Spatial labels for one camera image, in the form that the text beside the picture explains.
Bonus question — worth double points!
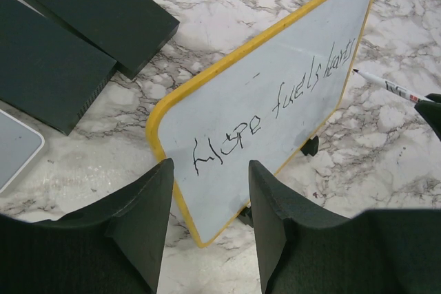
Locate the black rectangular pad upper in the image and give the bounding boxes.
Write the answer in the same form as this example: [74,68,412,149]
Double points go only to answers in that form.
[24,0,180,79]

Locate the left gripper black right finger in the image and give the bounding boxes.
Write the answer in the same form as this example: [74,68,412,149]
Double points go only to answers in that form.
[249,160,440,293]

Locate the black marker pen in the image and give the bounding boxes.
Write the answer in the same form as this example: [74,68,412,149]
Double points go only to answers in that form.
[352,68,431,103]

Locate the yellow framed whiteboard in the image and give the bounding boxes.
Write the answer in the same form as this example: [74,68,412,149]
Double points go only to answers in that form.
[145,0,373,247]

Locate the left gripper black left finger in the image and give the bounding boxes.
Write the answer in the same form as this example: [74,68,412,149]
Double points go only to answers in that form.
[1,159,174,293]

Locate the black rectangular pad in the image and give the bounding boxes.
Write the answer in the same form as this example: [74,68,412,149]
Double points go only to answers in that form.
[1,0,116,135]
[24,0,180,79]

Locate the grey white eraser block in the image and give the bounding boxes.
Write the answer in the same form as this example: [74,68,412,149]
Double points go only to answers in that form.
[1,110,46,194]

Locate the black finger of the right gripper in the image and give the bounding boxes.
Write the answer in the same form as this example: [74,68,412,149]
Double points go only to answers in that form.
[414,94,441,139]

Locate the black rectangular pad lower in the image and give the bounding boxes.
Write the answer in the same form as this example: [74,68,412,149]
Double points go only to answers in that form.
[1,0,116,135]

